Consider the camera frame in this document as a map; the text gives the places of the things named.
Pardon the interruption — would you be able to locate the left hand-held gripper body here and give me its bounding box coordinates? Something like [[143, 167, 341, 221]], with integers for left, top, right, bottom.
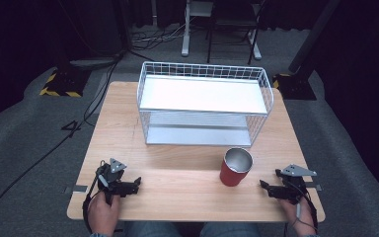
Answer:
[[94, 157, 128, 202]]

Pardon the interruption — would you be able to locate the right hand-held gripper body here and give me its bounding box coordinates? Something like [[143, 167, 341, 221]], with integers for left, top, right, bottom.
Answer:
[[274, 163, 318, 202]]

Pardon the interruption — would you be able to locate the person's right hand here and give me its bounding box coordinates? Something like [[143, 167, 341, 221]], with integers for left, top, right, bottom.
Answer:
[[277, 197, 318, 237]]

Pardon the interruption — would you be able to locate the person's left hand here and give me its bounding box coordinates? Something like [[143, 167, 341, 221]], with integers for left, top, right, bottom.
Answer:
[[87, 191, 121, 237]]

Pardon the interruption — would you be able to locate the red metal cup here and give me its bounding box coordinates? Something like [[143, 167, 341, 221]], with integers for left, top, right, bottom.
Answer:
[[219, 146, 255, 188]]

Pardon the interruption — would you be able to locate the person's left leg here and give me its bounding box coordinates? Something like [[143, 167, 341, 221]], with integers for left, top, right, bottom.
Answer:
[[123, 221, 183, 237]]

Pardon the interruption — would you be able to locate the person's leg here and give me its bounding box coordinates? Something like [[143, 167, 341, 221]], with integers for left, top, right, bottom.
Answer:
[[199, 222, 262, 237], [123, 221, 183, 237]]

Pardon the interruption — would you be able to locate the person's right leg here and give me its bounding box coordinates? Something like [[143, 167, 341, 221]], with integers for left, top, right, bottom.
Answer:
[[199, 222, 262, 237]]

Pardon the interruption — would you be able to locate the black yellow striped stand base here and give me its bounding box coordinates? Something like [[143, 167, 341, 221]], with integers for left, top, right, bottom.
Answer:
[[271, 72, 318, 101], [38, 66, 92, 99]]

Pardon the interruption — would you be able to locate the black slanted stand pole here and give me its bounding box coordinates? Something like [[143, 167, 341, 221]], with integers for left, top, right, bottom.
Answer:
[[287, 0, 341, 74]]

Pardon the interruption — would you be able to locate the black metal chair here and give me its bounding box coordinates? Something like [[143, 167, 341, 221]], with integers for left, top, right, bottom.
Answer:
[[206, 0, 266, 66]]

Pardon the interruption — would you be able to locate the long black floor cable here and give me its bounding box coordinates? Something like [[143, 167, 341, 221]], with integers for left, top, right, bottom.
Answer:
[[0, 53, 123, 230]]

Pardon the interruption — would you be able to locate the white wire shelf rack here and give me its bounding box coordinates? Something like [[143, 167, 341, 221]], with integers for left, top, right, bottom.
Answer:
[[136, 60, 275, 148]]

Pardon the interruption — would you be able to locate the bundle of floor cables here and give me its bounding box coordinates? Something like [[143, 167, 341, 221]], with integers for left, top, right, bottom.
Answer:
[[130, 19, 191, 44]]

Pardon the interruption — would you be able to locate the white desk frame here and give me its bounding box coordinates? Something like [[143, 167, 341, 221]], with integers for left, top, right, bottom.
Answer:
[[181, 0, 264, 61]]

